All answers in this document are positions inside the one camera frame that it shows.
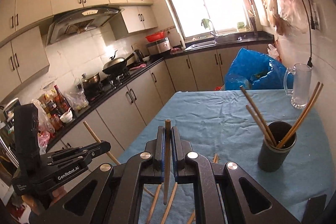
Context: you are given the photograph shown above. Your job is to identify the electric kettle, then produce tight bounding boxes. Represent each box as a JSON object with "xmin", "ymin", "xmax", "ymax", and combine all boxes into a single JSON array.
[{"xmin": 133, "ymin": 49, "xmax": 144, "ymax": 63}]

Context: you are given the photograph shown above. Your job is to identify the dark grey utensil holder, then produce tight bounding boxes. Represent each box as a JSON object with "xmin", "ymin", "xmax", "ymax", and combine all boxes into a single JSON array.
[{"xmin": 257, "ymin": 121, "xmax": 297, "ymax": 172}]

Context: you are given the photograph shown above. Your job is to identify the bamboo chopstick three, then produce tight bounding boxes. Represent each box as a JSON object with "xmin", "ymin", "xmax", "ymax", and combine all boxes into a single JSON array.
[{"xmin": 276, "ymin": 81, "xmax": 321, "ymax": 149}]

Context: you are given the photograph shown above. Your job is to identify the red plastic basin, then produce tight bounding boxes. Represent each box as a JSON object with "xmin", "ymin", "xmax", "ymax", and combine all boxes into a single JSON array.
[{"xmin": 146, "ymin": 31, "xmax": 166, "ymax": 43}]

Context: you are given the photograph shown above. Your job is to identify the bamboo chopstick one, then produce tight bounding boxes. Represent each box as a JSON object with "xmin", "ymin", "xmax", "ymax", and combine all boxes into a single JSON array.
[{"xmin": 240, "ymin": 86, "xmax": 276, "ymax": 147}]

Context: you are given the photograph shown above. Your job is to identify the range hood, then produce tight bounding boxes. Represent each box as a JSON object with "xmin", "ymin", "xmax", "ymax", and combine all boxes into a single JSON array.
[{"xmin": 46, "ymin": 5, "xmax": 122, "ymax": 46}]

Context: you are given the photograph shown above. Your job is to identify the sauce bottles group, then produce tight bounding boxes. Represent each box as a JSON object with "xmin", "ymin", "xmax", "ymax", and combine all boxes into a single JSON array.
[{"xmin": 38, "ymin": 82, "xmax": 70, "ymax": 131}]

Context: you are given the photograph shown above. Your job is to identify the upper kitchen cabinets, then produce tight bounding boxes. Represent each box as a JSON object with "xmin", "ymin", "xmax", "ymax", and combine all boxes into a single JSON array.
[{"xmin": 1, "ymin": 0, "xmax": 158, "ymax": 98}]

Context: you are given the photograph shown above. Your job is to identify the bamboo chopstick five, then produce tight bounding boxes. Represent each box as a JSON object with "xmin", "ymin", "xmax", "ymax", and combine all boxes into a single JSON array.
[{"xmin": 163, "ymin": 119, "xmax": 171, "ymax": 205}]

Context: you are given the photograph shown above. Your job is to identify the sink faucet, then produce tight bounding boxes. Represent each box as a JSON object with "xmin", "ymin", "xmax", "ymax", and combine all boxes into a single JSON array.
[{"xmin": 201, "ymin": 18, "xmax": 218, "ymax": 39}]

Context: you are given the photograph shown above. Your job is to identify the person left hand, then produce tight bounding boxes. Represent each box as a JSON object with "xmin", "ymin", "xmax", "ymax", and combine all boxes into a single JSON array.
[{"xmin": 22, "ymin": 186, "xmax": 67, "ymax": 215}]

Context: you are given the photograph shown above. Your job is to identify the black wok with handle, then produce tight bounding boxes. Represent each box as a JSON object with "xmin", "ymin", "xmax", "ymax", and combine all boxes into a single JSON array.
[{"xmin": 102, "ymin": 50, "xmax": 135, "ymax": 76}]

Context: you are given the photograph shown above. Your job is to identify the bamboo chopstick two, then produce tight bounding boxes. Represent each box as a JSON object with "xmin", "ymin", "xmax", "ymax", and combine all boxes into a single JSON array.
[{"xmin": 245, "ymin": 105, "xmax": 276, "ymax": 147}]

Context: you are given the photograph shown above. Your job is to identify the white bowl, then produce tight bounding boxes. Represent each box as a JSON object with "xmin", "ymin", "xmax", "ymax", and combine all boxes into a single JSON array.
[{"xmin": 60, "ymin": 108, "xmax": 73, "ymax": 124}]

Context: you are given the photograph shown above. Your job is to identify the bamboo chopstick four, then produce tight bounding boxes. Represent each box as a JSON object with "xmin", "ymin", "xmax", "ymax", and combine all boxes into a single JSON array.
[{"xmin": 278, "ymin": 82, "xmax": 324, "ymax": 149}]

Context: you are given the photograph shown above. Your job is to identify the clear glass mug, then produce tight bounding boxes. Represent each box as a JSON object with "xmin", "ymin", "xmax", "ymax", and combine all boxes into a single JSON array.
[{"xmin": 283, "ymin": 63, "xmax": 312, "ymax": 109}]

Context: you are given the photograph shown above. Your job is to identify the steel cooking pot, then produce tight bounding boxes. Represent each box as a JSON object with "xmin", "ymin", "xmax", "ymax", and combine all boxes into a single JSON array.
[{"xmin": 81, "ymin": 72, "xmax": 102, "ymax": 101}]

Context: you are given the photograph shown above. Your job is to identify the bamboo chopstick six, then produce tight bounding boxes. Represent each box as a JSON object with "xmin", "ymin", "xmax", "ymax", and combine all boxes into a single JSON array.
[{"xmin": 83, "ymin": 121, "xmax": 156, "ymax": 198}]

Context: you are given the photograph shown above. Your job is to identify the black power plug cable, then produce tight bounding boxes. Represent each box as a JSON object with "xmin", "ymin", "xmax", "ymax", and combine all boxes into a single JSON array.
[{"xmin": 297, "ymin": 0, "xmax": 314, "ymax": 68}]

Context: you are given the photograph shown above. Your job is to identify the blue plastic bag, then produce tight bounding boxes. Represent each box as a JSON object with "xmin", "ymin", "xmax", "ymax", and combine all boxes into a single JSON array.
[{"xmin": 224, "ymin": 48, "xmax": 286, "ymax": 90}]

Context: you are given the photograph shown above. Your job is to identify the kitchen cabinets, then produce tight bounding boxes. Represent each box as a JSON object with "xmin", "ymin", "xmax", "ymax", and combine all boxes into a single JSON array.
[
  {"xmin": 44, "ymin": 43, "xmax": 275, "ymax": 188},
  {"xmin": 1, "ymin": 0, "xmax": 158, "ymax": 98}
]

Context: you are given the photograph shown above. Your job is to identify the translucent pink plastic bag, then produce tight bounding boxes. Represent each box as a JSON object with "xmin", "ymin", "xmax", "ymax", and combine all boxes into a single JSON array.
[{"xmin": 277, "ymin": 0, "xmax": 309, "ymax": 35}]

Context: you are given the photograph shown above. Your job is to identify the lower kitchen cabinets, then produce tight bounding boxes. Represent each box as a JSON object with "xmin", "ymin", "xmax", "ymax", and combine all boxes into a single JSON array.
[{"xmin": 44, "ymin": 43, "xmax": 275, "ymax": 188}]

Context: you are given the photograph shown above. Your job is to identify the blue table cloth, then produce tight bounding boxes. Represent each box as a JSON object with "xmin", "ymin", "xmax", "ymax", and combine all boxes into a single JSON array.
[{"xmin": 119, "ymin": 90, "xmax": 335, "ymax": 219}]

